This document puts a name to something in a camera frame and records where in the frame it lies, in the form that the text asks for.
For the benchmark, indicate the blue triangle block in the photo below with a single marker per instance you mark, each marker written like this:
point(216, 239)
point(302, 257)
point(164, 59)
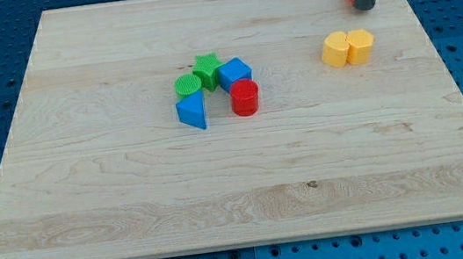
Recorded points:
point(191, 110)

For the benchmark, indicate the blue cube block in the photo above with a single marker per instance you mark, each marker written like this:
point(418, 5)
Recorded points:
point(232, 71)

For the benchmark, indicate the wooden board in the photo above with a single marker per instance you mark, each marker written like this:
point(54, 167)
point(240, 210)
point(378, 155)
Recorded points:
point(97, 164)

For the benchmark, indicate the yellow hexagon block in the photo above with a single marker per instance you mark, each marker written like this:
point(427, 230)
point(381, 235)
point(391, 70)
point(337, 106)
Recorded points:
point(360, 46)

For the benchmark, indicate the green cylinder block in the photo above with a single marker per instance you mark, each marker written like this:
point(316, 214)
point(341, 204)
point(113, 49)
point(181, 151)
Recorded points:
point(187, 85)

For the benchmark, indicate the yellow heart block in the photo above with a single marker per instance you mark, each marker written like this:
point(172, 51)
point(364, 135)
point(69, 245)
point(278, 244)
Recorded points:
point(335, 49)

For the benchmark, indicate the red cylinder block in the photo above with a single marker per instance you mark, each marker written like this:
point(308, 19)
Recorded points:
point(244, 97)

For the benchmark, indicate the green star block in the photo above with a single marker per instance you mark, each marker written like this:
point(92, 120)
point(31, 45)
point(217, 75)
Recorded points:
point(205, 68)

